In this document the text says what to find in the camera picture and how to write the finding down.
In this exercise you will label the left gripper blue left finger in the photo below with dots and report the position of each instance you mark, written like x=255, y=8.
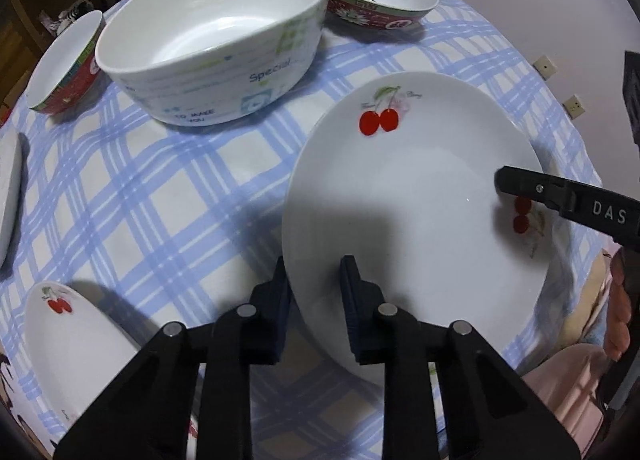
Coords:
x=184, y=375

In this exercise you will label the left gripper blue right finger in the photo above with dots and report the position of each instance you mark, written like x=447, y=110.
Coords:
x=489, y=411

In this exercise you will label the small cherry plate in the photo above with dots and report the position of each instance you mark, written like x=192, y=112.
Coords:
x=75, y=349

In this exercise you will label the large cherry plate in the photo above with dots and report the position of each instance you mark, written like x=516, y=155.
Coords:
x=400, y=175

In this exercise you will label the red rimmed plain bowl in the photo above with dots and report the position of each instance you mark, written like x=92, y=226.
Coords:
x=68, y=69

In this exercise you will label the large white serving bowl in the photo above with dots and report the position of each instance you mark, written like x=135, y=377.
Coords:
x=193, y=63

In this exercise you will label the person's right hand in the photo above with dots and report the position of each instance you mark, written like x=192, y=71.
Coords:
x=617, y=336

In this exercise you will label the blue checked tablecloth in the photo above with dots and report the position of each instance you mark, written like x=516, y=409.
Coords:
x=153, y=224

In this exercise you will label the lower wall socket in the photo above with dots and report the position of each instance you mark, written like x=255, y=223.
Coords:
x=573, y=107

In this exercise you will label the wall socket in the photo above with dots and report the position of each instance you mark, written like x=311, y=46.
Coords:
x=545, y=67
x=573, y=107

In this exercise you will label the upper wall socket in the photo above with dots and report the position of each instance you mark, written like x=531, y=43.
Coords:
x=545, y=67

